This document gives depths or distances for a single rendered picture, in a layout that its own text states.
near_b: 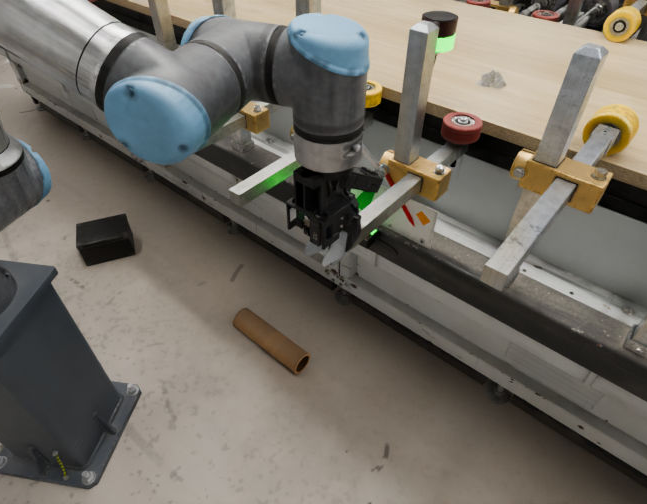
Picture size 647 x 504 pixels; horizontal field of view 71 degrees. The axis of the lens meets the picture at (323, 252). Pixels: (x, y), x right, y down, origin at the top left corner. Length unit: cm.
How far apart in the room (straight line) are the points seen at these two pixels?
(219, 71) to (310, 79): 10
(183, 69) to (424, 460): 126
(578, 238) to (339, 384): 86
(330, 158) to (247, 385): 112
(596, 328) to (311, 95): 66
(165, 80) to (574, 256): 92
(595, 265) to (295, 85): 80
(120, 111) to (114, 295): 153
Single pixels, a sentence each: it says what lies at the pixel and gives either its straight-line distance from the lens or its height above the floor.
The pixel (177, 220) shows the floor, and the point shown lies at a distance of 223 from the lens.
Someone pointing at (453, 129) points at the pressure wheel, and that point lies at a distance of 99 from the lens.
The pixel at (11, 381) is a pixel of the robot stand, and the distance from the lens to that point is 123.
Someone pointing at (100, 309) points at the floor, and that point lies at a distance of 195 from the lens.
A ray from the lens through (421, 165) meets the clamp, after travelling 92.
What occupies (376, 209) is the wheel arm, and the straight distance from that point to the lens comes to 81.
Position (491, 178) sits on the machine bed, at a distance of 111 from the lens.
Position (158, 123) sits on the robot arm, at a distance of 47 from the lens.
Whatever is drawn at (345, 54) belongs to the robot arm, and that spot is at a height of 118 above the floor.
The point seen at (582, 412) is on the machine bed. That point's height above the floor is 17.
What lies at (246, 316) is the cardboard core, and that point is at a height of 8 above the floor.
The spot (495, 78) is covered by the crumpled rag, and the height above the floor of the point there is 91.
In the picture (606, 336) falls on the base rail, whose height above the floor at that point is 70.
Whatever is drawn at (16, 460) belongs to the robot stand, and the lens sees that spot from 169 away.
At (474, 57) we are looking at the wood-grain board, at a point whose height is 90.
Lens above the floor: 136
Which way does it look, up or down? 44 degrees down
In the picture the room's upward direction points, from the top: straight up
